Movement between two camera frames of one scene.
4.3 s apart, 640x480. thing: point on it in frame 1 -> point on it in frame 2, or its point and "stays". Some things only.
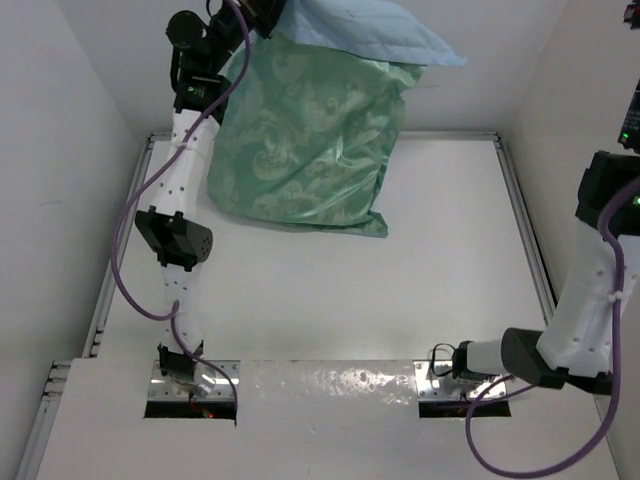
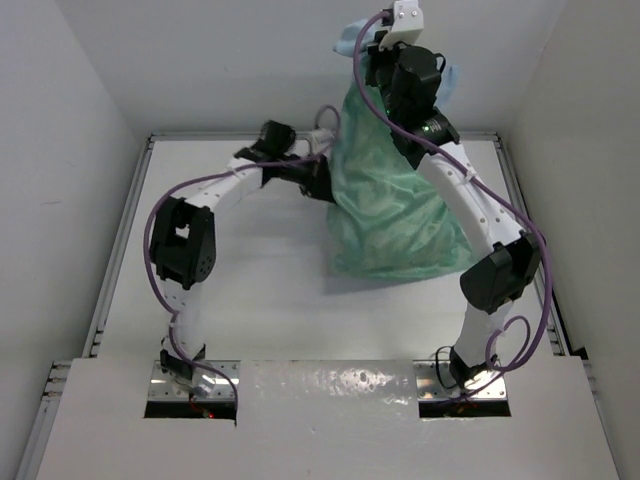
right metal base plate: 435,381 stays
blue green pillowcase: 312,111 -> 387,219
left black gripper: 261,14 -> 313,181
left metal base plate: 161,386 stays
